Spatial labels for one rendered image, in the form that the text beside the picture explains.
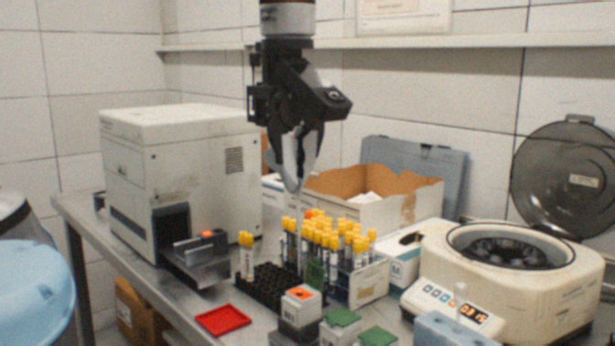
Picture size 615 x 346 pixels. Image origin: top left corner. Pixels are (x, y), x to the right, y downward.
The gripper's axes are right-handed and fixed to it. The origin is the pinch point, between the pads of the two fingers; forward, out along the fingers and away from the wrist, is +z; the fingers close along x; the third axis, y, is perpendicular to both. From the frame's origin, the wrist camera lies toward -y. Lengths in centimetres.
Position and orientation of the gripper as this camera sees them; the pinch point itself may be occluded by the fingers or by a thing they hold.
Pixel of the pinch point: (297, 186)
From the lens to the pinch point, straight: 66.2
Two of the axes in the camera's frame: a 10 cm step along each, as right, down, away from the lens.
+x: -7.6, 1.6, -6.3
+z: 0.0, 9.7, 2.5
